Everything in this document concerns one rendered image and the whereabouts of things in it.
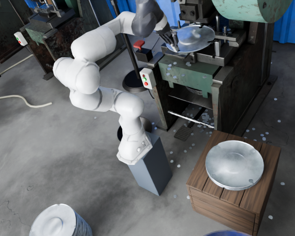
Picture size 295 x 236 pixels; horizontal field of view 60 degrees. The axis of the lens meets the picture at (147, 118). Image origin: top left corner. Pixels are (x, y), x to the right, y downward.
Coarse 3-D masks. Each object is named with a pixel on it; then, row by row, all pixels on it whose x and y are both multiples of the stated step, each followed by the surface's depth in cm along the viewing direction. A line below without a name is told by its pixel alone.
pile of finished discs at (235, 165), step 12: (228, 144) 144; (240, 144) 142; (216, 156) 140; (228, 156) 138; (240, 156) 136; (252, 156) 135; (216, 168) 136; (228, 168) 133; (240, 168) 132; (252, 168) 131; (216, 180) 131; (228, 180) 129; (240, 180) 128; (252, 180) 127
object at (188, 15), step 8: (184, 0) 140; (192, 0) 138; (208, 0) 141; (184, 8) 141; (192, 8) 138; (200, 8) 139; (208, 8) 143; (184, 16) 145; (192, 16) 142; (200, 16) 142
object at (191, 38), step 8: (184, 32) 158; (192, 32) 155; (200, 32) 154; (208, 32) 152; (184, 40) 151; (192, 40) 149; (200, 40) 148; (208, 40) 146; (184, 48) 146; (192, 48) 145; (200, 48) 143
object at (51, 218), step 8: (48, 208) 160; (56, 208) 158; (64, 208) 157; (40, 216) 157; (48, 216) 156; (56, 216) 155; (64, 216) 153; (72, 216) 152; (32, 224) 154; (40, 224) 154; (48, 224) 152; (56, 224) 150; (64, 224) 150; (72, 224) 148; (32, 232) 151; (40, 232) 150; (48, 232) 148; (56, 232) 147; (64, 232) 146; (72, 232) 145
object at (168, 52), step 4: (168, 52) 148; (172, 52) 147; (176, 52) 146; (192, 52) 152; (196, 52) 153; (172, 56) 146; (176, 56) 144; (180, 56) 143; (184, 56) 142; (188, 56) 156; (192, 56) 154; (196, 56) 155; (184, 60) 160; (188, 60) 158; (192, 60) 156; (196, 60) 156
